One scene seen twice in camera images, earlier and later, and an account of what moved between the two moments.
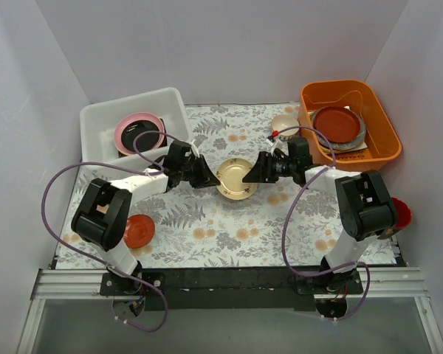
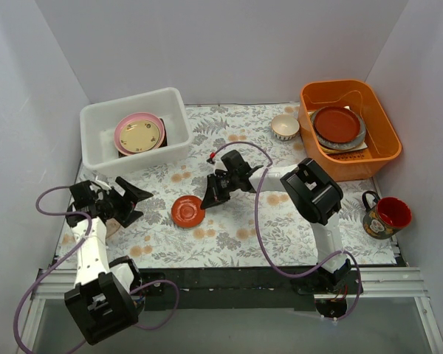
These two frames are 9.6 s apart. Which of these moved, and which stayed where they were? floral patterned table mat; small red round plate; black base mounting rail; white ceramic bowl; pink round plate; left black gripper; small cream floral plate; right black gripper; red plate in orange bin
Moved: right black gripper; small cream floral plate; small red round plate; left black gripper
Stayed: red plate in orange bin; floral patterned table mat; black base mounting rail; white ceramic bowl; pink round plate
